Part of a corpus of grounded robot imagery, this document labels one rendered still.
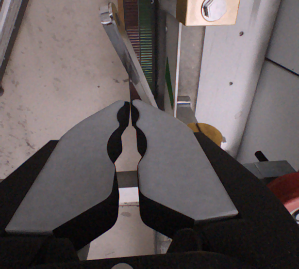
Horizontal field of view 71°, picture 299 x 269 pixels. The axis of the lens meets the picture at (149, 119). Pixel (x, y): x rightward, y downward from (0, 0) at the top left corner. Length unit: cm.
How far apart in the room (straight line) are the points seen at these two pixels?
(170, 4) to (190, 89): 14
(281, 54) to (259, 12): 9
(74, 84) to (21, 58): 26
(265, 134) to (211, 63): 19
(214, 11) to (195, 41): 15
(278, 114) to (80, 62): 90
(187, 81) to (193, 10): 18
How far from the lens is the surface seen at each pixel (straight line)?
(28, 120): 137
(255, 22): 48
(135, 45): 35
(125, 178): 29
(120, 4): 97
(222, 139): 25
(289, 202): 30
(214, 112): 53
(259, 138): 54
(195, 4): 22
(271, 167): 34
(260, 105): 53
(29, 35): 116
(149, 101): 15
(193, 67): 37
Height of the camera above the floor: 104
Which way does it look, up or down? 57 degrees down
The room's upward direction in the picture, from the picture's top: 172 degrees clockwise
